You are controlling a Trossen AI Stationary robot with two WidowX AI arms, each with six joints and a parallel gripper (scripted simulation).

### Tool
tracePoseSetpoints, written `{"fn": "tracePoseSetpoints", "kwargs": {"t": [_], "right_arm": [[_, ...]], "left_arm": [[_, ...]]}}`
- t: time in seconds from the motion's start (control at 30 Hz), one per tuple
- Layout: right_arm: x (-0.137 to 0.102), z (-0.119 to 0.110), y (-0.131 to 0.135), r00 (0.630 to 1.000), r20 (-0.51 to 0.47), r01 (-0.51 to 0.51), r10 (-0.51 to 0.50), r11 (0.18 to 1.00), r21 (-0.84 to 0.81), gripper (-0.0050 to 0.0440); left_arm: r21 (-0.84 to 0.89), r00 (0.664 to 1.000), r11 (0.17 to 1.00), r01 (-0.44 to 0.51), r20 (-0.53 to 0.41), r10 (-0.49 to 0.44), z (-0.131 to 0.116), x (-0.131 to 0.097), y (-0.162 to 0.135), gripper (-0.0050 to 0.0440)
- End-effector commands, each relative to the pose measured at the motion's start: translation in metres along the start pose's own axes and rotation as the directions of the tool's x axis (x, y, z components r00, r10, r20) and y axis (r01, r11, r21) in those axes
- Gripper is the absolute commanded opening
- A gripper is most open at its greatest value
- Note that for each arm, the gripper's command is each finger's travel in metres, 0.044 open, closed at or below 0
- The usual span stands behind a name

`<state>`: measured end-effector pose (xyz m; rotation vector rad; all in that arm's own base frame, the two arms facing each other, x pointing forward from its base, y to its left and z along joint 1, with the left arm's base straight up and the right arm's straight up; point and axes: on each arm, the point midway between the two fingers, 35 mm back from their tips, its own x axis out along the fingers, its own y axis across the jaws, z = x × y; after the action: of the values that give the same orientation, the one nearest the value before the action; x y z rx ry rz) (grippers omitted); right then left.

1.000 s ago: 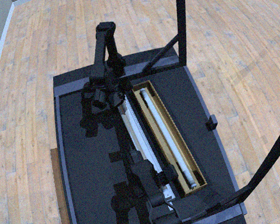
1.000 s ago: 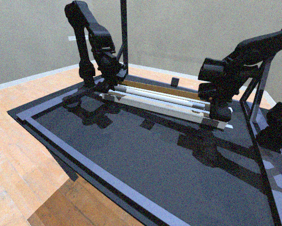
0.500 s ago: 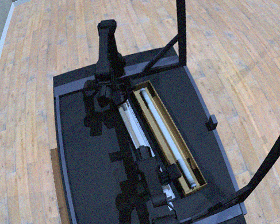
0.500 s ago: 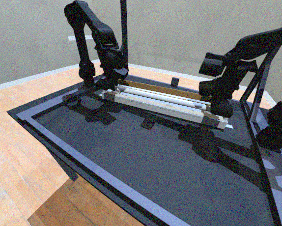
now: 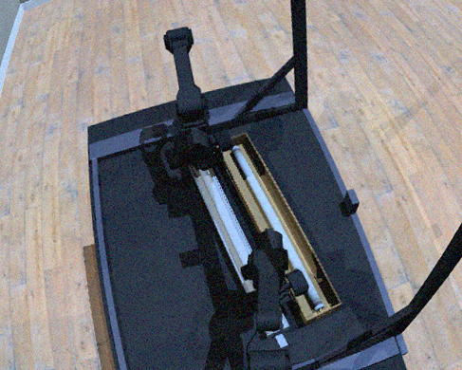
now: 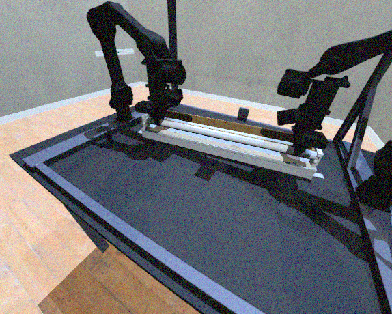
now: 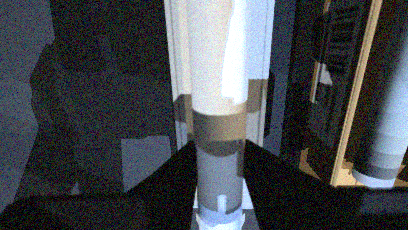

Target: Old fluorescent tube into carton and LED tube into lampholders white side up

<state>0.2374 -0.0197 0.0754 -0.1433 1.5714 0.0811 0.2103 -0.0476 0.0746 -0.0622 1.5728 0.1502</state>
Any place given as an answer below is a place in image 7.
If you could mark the long narrow brown open cardboard box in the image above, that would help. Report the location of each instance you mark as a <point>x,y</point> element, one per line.
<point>352,42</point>

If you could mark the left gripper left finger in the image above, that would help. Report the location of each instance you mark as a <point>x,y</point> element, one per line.
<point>162,201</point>

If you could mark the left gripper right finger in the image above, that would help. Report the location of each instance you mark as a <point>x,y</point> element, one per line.
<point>285,198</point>

